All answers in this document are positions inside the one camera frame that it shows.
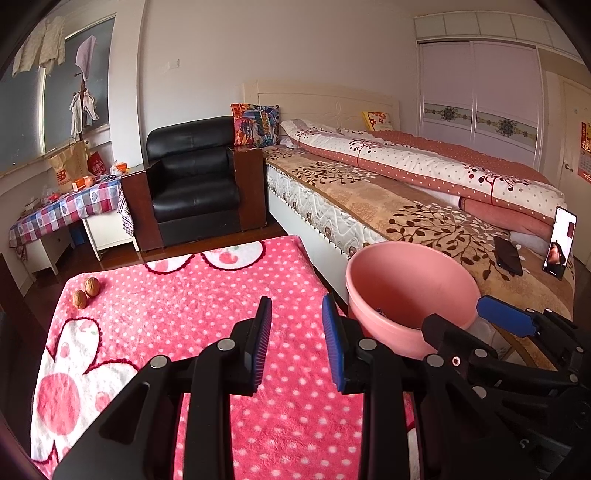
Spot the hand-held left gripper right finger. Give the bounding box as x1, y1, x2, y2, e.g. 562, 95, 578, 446
322, 293, 541, 480

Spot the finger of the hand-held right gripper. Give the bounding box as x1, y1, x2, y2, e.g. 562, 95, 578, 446
475, 295, 591, 384
421, 313, 578, 393

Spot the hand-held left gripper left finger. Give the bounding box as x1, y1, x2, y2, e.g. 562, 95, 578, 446
52, 295, 273, 480

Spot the pink plastic bin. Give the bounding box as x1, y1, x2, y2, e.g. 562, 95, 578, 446
346, 242, 483, 361

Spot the dark smartphone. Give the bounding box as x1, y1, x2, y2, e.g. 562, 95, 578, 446
493, 235, 524, 277

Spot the lit smartphone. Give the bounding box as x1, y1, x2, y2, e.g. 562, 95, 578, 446
541, 206, 578, 281

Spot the pink spotted blanket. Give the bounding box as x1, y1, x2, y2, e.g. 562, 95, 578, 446
30, 234, 421, 480

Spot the brown leaf bedspread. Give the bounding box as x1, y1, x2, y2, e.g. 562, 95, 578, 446
263, 145, 575, 324

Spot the black leather armchair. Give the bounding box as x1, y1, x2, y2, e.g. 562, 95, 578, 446
121, 115, 269, 252

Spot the white and pink quilt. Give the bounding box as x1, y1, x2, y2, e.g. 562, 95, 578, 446
280, 119, 568, 241

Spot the white door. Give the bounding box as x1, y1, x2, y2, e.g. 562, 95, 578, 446
545, 69, 591, 208

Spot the white cabinet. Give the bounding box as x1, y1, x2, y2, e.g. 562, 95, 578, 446
83, 208, 139, 263

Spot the colourful patterned pillow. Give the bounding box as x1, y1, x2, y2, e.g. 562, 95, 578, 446
231, 103, 280, 148

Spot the yellow pillow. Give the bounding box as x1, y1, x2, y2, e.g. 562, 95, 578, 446
361, 110, 394, 132

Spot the white drawer unit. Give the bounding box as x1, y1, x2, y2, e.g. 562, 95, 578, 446
21, 226, 75, 284

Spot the checked tablecloth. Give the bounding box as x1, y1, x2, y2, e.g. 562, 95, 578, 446
9, 178, 134, 250

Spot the white wardrobe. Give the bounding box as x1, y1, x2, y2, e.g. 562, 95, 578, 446
413, 14, 561, 185

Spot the red paper bag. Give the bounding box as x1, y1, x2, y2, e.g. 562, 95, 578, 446
87, 151, 109, 178

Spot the cream bed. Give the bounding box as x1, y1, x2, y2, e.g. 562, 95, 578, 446
242, 78, 578, 370

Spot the brown paper bag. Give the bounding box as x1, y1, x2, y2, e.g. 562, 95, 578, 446
48, 141, 89, 193

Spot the white garment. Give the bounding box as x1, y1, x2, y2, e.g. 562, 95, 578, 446
69, 90, 99, 139

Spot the wooden coat rack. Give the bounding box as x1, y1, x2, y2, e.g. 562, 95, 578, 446
69, 37, 100, 144

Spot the grey window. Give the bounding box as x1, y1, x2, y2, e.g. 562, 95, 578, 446
0, 16, 116, 174

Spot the pink garment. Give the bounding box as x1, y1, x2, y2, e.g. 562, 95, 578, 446
75, 36, 98, 75

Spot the cream knit sweater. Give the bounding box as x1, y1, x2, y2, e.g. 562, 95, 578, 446
11, 16, 66, 77

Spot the red wall calendar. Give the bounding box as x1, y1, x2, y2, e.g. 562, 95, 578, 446
577, 121, 591, 183

